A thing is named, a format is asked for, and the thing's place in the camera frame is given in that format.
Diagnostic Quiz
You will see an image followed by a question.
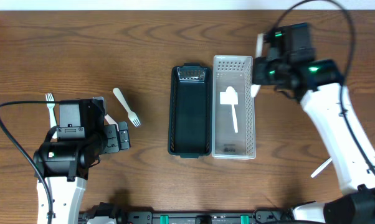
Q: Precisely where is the white plastic spoon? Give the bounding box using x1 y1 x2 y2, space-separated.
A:
251 33 264 98
225 86 238 133
310 158 332 179

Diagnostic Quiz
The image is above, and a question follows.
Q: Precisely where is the black perforated plastic basket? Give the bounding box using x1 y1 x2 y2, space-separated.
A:
168 63 212 159

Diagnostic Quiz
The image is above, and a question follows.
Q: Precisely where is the white label in clear basket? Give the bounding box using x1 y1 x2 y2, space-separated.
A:
219 92 238 105

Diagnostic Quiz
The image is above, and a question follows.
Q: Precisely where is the clear perforated plastic basket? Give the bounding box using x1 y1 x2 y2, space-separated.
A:
212 55 256 160

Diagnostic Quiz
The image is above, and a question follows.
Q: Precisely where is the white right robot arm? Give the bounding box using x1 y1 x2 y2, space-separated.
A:
253 57 375 223

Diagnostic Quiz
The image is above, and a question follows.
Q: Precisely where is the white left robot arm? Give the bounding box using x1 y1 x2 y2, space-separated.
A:
33 121 131 223

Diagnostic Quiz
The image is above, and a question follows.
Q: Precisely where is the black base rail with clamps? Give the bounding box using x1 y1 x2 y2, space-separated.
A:
77 203 314 224

